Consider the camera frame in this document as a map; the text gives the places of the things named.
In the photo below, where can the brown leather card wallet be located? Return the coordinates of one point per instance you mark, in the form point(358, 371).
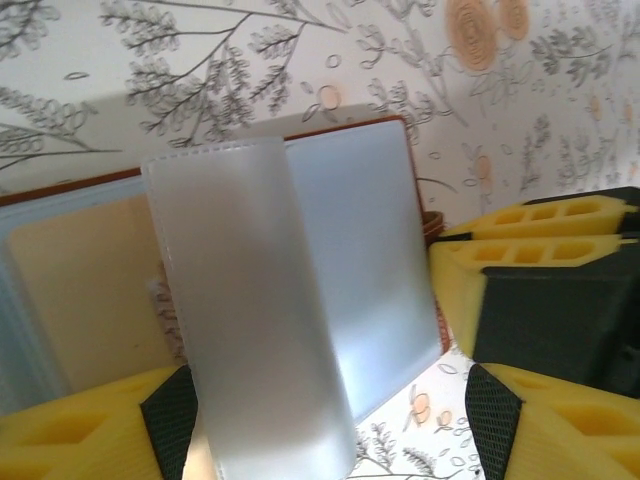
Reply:
point(250, 300)

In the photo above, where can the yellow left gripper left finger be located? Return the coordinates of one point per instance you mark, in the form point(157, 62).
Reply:
point(75, 440)

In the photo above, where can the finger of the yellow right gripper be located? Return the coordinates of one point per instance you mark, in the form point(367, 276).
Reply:
point(480, 227)
point(550, 320)

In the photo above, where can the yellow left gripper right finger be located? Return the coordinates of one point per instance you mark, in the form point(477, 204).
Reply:
point(575, 440)

